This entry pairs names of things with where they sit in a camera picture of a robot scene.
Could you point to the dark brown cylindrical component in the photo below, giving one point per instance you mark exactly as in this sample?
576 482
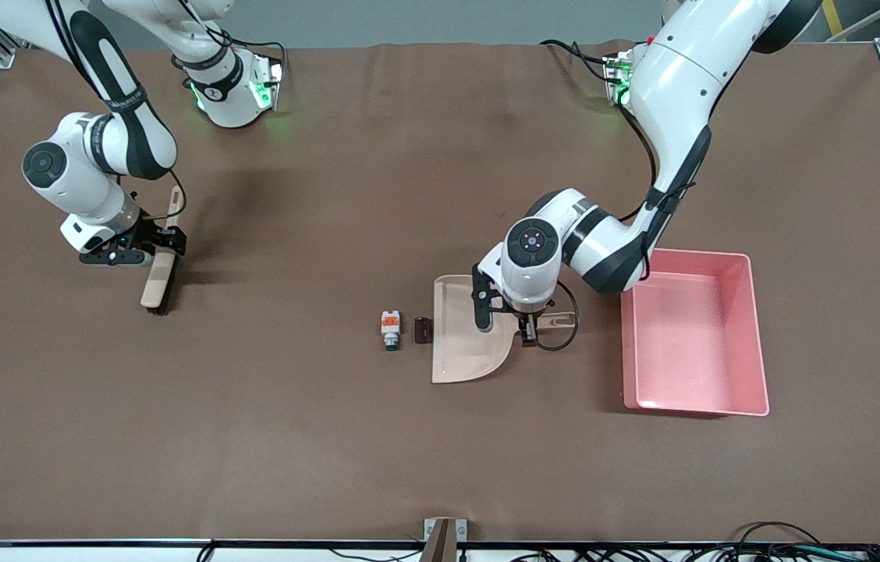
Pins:
422 329

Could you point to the beige hand brush black bristles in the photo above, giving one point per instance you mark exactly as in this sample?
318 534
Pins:
159 285

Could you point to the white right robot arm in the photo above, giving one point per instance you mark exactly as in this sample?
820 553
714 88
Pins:
65 168

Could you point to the silver left base connector bracket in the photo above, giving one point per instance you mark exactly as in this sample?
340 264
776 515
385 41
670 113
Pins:
615 78

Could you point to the beige plastic dustpan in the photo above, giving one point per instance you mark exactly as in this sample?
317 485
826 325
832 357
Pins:
455 343

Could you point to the white orange electronic component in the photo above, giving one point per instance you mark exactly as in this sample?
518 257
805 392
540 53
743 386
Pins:
390 328

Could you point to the pink plastic bin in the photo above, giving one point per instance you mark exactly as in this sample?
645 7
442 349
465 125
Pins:
690 343

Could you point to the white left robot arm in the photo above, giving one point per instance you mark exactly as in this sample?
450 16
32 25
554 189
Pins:
682 78

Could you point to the silver right base connector bracket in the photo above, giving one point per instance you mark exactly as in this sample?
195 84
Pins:
272 82

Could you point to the grey metal mounting bracket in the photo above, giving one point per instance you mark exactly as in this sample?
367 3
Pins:
462 529

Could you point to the brown slanted post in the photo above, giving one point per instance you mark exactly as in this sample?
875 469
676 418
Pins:
440 546

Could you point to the silver base connector bracket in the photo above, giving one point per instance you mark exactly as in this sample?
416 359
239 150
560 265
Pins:
272 82
615 78

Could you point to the brown table mat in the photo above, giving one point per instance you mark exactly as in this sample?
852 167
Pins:
331 195

